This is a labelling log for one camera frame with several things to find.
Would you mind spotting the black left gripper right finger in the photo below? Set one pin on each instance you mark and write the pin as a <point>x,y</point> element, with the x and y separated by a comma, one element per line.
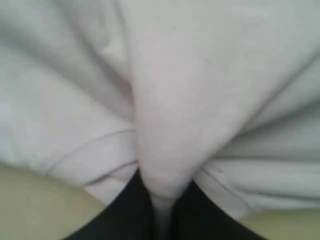
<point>196,217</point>

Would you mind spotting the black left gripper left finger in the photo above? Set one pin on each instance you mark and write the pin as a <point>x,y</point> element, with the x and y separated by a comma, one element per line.
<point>129,217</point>

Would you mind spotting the white t-shirt red logo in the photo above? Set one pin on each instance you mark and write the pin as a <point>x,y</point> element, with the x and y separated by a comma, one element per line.
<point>225,92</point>

